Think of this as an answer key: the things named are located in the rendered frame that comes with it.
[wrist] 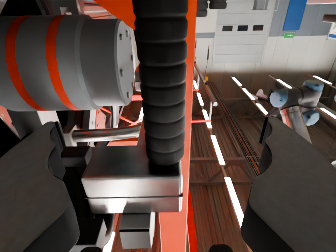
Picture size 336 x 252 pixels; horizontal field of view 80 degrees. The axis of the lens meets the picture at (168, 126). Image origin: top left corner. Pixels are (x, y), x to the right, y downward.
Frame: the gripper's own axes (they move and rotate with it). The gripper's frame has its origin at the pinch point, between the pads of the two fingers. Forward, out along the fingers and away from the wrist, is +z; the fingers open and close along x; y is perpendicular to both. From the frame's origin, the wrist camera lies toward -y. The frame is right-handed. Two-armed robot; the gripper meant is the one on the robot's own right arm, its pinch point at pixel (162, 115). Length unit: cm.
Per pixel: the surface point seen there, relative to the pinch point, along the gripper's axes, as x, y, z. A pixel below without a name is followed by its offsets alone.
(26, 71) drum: -17.3, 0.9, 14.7
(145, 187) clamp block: -1.8, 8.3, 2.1
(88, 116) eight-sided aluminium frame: -20.9, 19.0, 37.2
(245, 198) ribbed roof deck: 310, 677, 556
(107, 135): -12.0, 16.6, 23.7
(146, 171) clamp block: -1.7, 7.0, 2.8
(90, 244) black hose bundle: -7.0, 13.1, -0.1
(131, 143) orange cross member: -60, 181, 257
